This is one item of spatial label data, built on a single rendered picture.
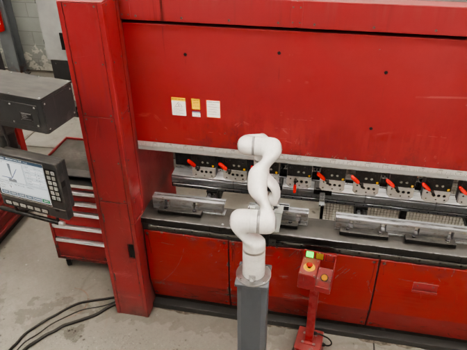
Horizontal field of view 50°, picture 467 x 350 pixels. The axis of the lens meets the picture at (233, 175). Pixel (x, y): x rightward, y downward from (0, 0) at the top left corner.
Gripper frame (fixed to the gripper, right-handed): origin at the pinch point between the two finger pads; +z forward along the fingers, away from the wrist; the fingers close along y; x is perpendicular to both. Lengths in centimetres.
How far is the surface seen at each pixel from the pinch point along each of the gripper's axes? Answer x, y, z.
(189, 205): 10, 54, 5
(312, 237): 10.4, -29.8, 11.5
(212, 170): -11.3, 36.5, -17.6
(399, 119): -55, -67, -39
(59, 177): 28, 89, -88
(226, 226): 17.6, 24.6, 5.5
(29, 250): 70, 216, 76
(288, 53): -68, -6, -72
